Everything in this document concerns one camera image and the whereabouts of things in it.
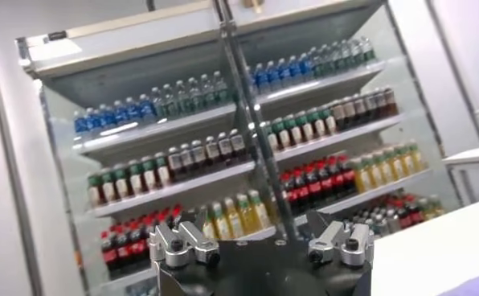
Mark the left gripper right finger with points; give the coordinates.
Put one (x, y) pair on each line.
(344, 247)

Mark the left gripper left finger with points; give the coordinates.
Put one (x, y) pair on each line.
(183, 249)

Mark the purple T-shirt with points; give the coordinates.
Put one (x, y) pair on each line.
(476, 287)

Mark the yellow tea bottle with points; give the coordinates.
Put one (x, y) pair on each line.
(246, 215)
(406, 163)
(211, 227)
(395, 167)
(426, 209)
(437, 206)
(384, 171)
(373, 175)
(361, 179)
(221, 223)
(417, 159)
(259, 211)
(233, 219)

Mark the dark drink bottle white label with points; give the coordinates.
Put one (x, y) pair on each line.
(370, 108)
(212, 154)
(381, 105)
(199, 160)
(238, 146)
(175, 167)
(392, 223)
(187, 163)
(381, 226)
(225, 150)
(390, 102)

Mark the green cap tea bottle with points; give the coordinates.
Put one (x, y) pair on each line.
(272, 141)
(329, 124)
(318, 126)
(135, 182)
(294, 133)
(148, 178)
(108, 189)
(95, 193)
(283, 136)
(162, 173)
(121, 186)
(305, 129)

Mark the open beverage cooler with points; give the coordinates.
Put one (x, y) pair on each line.
(143, 136)

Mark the dark tea bottle beige label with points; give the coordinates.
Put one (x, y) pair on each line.
(349, 113)
(360, 110)
(338, 116)

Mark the blue water bottle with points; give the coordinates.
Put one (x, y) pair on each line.
(253, 80)
(107, 118)
(306, 66)
(273, 75)
(121, 114)
(295, 69)
(146, 108)
(133, 112)
(262, 78)
(93, 121)
(284, 72)
(80, 124)

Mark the clear green water bottle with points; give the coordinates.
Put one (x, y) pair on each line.
(220, 88)
(182, 97)
(170, 101)
(194, 94)
(368, 50)
(326, 60)
(346, 55)
(357, 52)
(158, 104)
(336, 57)
(207, 91)
(316, 63)

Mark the white side table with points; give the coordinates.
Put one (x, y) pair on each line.
(472, 154)

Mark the shelf with bottles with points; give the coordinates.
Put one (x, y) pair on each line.
(328, 84)

